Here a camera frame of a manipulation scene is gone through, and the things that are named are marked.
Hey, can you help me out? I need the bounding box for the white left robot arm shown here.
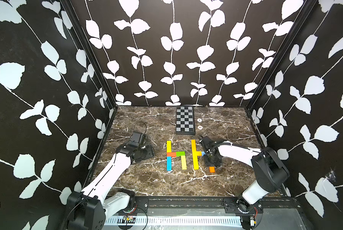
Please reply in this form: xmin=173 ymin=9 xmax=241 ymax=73
xmin=59 ymin=142 xmax=155 ymax=230

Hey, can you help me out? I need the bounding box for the dark yellow block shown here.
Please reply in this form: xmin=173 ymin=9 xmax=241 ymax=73
xmin=193 ymin=151 xmax=202 ymax=156

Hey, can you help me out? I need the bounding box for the small yellow block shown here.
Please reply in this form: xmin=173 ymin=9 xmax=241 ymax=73
xmin=181 ymin=155 xmax=187 ymax=170

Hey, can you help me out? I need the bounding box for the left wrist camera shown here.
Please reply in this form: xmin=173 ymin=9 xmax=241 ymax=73
xmin=130 ymin=131 xmax=146 ymax=146

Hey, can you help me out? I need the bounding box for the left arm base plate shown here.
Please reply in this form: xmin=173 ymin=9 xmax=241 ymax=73
xmin=117 ymin=196 xmax=149 ymax=216

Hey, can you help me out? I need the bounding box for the cyan block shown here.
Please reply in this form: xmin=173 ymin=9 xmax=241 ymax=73
xmin=167 ymin=156 xmax=172 ymax=172

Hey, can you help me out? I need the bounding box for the red block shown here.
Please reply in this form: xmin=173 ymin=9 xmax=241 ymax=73
xmin=167 ymin=152 xmax=177 ymax=158

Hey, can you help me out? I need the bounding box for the white perforated rail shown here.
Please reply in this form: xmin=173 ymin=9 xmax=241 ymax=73
xmin=104 ymin=216 xmax=241 ymax=227

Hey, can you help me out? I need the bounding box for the checkered board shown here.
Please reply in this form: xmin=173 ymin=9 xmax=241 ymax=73
xmin=176 ymin=106 xmax=195 ymax=135

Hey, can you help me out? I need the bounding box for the green block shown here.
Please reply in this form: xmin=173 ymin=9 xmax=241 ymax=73
xmin=176 ymin=151 xmax=185 ymax=157

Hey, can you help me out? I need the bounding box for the yellow stroke block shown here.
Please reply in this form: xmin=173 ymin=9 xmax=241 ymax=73
xmin=167 ymin=140 xmax=171 ymax=153

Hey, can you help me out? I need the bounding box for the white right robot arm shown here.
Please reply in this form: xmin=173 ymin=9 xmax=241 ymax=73
xmin=198 ymin=135 xmax=290 ymax=213

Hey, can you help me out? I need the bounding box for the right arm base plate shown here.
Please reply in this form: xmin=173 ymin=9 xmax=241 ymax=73
xmin=221 ymin=197 xmax=263 ymax=216

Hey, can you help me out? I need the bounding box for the long yellow block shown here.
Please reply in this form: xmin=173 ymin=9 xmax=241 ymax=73
xmin=191 ymin=140 xmax=196 ymax=153

